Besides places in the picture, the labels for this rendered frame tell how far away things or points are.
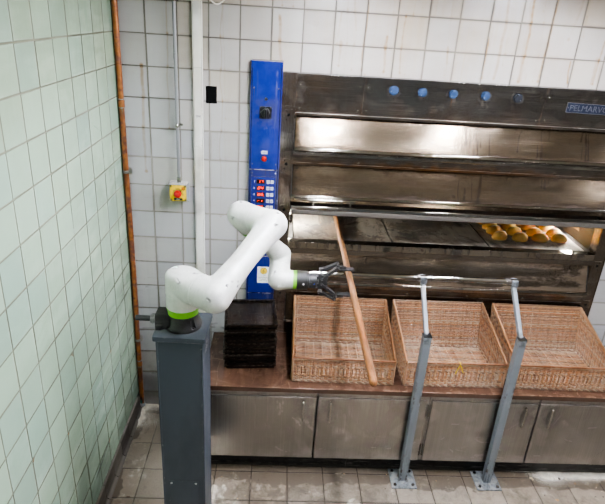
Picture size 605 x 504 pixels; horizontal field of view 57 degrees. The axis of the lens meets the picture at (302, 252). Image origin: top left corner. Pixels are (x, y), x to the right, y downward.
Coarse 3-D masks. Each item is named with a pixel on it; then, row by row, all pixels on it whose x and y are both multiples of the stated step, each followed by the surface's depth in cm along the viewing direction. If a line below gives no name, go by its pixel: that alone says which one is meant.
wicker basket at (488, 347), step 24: (408, 312) 329; (432, 312) 330; (456, 312) 331; (480, 312) 331; (408, 336) 331; (432, 336) 332; (456, 336) 333; (480, 336) 332; (408, 360) 316; (432, 360) 318; (456, 360) 319; (480, 360) 321; (504, 360) 296; (408, 384) 296; (432, 384) 297; (456, 384) 297; (480, 384) 298
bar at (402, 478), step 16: (336, 272) 282; (352, 272) 283; (512, 288) 287; (416, 368) 284; (512, 368) 281; (416, 384) 283; (512, 384) 285; (416, 400) 288; (416, 416) 292; (496, 416) 298; (496, 432) 298; (496, 448) 302; (400, 464) 309; (400, 480) 310; (480, 480) 313; (496, 480) 314
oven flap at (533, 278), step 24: (312, 264) 322; (360, 264) 323; (384, 264) 324; (408, 264) 325; (432, 264) 325; (456, 264) 326; (480, 264) 327; (504, 264) 327; (528, 264) 328; (552, 264) 329; (432, 288) 324; (456, 288) 325; (480, 288) 325; (504, 288) 328; (528, 288) 329; (552, 288) 330; (576, 288) 330
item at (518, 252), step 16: (288, 240) 316; (304, 240) 318; (320, 240) 319; (336, 240) 320; (496, 256) 322; (512, 256) 322; (528, 256) 323; (544, 256) 323; (560, 256) 323; (576, 256) 323; (592, 256) 324
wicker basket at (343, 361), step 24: (312, 312) 327; (336, 312) 327; (384, 312) 326; (312, 336) 330; (336, 336) 330; (384, 336) 323; (312, 360) 289; (336, 360) 289; (360, 360) 289; (384, 360) 290; (384, 384) 295
